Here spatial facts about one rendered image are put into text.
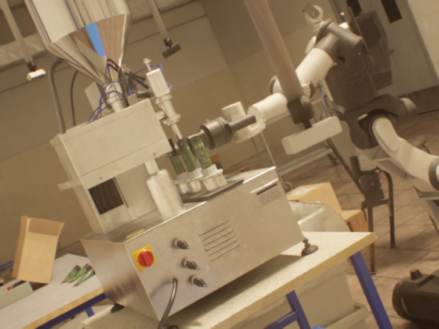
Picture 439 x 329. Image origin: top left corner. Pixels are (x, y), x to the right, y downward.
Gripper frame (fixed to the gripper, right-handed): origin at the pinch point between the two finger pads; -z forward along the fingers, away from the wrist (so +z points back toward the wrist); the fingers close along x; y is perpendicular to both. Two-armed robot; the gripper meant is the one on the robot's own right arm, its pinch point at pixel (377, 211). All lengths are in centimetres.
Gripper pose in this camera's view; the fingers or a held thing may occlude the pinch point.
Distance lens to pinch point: 301.4
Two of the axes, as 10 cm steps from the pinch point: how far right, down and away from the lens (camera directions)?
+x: -9.7, 2.2, 1.2
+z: -2.4, -9.6, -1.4
